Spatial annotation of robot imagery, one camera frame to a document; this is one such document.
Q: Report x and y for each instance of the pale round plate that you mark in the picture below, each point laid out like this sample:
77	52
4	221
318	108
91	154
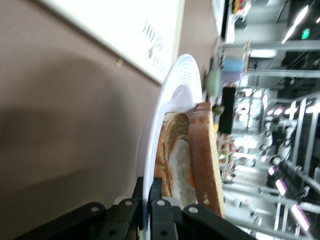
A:
185	75

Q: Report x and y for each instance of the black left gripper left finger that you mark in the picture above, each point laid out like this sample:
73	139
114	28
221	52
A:
100	222

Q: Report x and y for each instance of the brown bread slice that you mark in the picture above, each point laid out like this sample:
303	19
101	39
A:
178	123
203	155

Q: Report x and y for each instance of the mint green bowl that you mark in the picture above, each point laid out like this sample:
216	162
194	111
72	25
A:
213	82

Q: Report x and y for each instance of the cream bear print tray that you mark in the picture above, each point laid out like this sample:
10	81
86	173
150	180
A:
120	25

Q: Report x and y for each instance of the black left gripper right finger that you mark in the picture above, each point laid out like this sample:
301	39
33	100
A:
175	225

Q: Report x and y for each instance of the green avocado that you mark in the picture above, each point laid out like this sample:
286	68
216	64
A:
218	110

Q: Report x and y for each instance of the fried egg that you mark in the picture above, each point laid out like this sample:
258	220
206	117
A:
180	165

